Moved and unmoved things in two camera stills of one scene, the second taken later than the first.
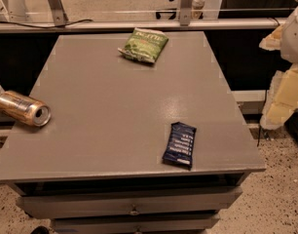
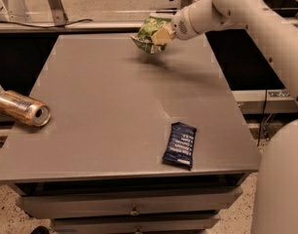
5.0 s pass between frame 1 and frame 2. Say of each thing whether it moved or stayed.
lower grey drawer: stayed
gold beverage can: stayed
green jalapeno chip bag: moved
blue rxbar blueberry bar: stayed
